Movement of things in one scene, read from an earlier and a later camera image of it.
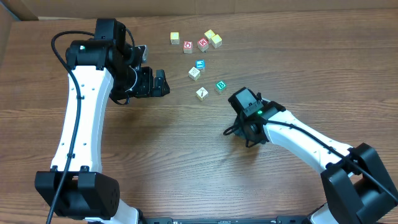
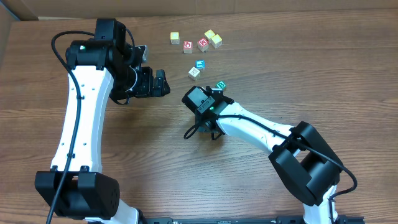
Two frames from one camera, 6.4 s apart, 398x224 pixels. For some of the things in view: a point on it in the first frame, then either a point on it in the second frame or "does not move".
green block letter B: (221, 85) does not move
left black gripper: (145, 88) does not move
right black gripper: (239, 129) -> (203, 126)
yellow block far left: (175, 38) does not move
